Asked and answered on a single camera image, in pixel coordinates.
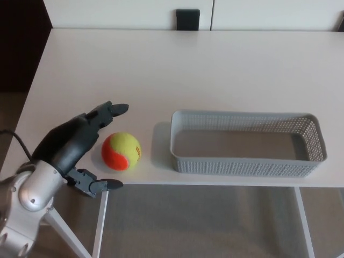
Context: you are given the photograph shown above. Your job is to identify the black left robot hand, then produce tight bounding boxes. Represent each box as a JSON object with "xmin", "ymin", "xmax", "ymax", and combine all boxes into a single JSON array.
[{"xmin": 31, "ymin": 101, "xmax": 130, "ymax": 198}]

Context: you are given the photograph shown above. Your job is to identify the yellow orange tennis ball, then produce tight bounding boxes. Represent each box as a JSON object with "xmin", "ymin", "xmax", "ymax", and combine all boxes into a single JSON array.
[{"xmin": 101, "ymin": 132, "xmax": 142, "ymax": 171}]

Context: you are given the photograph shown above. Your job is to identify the black chair backrest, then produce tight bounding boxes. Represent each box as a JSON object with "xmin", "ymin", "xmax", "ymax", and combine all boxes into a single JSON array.
[{"xmin": 176, "ymin": 9, "xmax": 200, "ymax": 31}]

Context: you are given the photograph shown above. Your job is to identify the grey perforated plastic basket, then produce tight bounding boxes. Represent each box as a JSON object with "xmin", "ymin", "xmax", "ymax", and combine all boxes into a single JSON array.
[{"xmin": 169, "ymin": 109, "xmax": 328, "ymax": 180}]

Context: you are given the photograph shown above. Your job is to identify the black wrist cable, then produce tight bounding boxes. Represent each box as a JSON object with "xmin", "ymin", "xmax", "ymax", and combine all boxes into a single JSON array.
[{"xmin": 0, "ymin": 130, "xmax": 33, "ymax": 162}]

